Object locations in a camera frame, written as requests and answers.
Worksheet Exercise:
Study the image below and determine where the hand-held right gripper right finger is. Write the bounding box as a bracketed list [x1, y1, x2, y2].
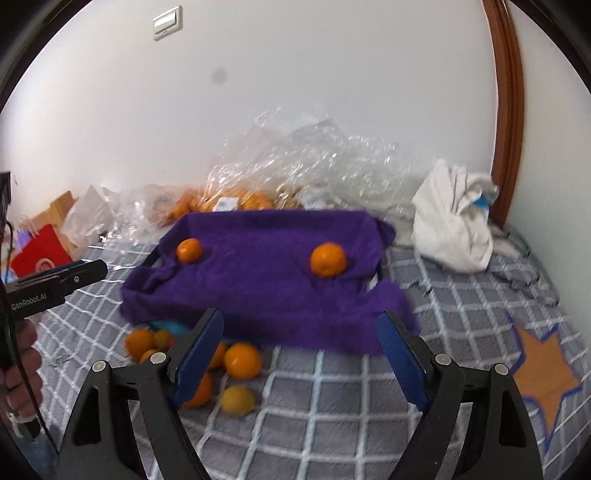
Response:
[376, 310, 544, 480]

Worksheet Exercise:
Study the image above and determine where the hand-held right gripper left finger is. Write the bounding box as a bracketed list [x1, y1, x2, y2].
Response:
[54, 308, 225, 480]

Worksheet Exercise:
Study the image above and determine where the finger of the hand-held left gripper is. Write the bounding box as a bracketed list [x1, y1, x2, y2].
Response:
[6, 259, 108, 301]

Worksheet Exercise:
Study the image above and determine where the yellow citrus fruit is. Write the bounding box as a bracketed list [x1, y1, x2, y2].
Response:
[220, 386, 256, 416]

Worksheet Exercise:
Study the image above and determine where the purple towel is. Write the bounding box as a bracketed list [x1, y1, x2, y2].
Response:
[121, 209, 421, 356]

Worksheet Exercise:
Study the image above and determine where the person's left hand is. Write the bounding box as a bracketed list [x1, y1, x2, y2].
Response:
[0, 318, 43, 422]

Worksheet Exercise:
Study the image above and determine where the red box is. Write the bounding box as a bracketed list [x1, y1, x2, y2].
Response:
[10, 224, 73, 278]

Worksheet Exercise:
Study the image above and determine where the white plastic bag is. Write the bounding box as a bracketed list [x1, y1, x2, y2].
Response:
[60, 185, 116, 247]

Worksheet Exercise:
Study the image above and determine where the cardboard box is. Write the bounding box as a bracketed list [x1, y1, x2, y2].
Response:
[18, 191, 78, 232]

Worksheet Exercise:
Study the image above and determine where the grey plaid bedspread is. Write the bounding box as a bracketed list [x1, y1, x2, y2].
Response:
[9, 203, 591, 480]

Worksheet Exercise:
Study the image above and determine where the small clear plastic bag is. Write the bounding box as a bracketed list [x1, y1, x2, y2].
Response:
[100, 184, 197, 243]

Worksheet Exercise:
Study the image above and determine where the white cloth bag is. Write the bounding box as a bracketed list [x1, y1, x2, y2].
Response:
[412, 159, 502, 272]

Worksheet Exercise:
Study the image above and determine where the pile of bagged oranges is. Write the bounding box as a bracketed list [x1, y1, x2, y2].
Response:
[161, 188, 301, 227]

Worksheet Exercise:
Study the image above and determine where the large clear plastic bag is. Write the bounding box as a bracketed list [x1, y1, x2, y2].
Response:
[205, 110, 414, 220]

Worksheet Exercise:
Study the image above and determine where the brown wooden door frame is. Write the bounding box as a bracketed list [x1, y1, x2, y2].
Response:
[482, 0, 525, 224]

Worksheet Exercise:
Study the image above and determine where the white light switch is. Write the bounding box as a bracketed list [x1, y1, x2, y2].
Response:
[153, 6, 184, 41]

